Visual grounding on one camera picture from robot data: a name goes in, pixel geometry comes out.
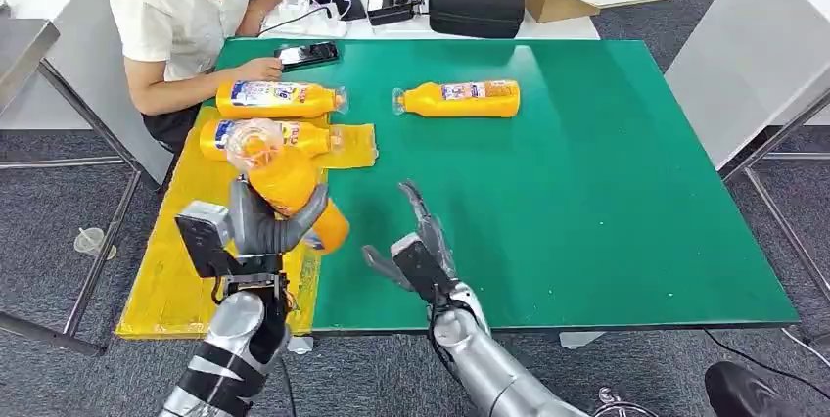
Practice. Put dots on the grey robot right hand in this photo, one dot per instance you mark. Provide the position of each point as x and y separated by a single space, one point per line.
425 223

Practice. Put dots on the person's right hand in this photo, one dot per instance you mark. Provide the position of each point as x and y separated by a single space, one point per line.
262 69

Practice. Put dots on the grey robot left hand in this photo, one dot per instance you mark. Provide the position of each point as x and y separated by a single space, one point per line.
259 236

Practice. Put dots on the orange drink bottle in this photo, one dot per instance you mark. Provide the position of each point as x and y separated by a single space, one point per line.
272 106
467 106
292 184
305 135

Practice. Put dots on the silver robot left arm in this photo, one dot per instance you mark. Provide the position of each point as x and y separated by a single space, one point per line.
227 349

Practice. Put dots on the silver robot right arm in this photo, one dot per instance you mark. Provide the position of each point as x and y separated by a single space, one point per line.
493 369

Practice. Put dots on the black smartphone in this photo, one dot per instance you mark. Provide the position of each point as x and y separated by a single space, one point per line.
308 55

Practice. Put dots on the white power strip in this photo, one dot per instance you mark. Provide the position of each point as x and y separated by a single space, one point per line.
311 25

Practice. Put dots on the small dark flat device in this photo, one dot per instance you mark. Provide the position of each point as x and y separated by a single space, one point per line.
350 4

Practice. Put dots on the yellow sheet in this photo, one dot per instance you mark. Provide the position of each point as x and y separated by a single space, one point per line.
168 297

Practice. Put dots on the person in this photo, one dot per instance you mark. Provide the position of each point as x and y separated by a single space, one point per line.
168 12

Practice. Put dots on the black label printer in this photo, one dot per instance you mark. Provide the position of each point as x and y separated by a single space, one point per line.
393 2

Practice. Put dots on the green table mat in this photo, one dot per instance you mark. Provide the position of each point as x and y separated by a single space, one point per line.
583 206

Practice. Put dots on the clear plastic cup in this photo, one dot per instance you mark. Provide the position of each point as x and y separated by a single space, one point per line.
91 242

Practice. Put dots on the black zip case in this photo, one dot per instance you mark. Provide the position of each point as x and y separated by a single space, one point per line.
476 4

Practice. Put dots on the grey metal side table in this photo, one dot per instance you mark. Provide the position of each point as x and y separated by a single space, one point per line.
23 44

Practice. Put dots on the black robot foot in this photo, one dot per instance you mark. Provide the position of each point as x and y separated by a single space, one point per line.
742 394

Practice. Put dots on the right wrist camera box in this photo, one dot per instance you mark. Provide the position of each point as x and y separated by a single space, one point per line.
421 268

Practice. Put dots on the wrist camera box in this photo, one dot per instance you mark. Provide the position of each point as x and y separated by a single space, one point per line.
421 268
204 239

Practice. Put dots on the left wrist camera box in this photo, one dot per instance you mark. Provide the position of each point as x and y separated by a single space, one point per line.
204 239

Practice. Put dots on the metal table frame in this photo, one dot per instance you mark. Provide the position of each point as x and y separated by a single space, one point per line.
97 258
778 213

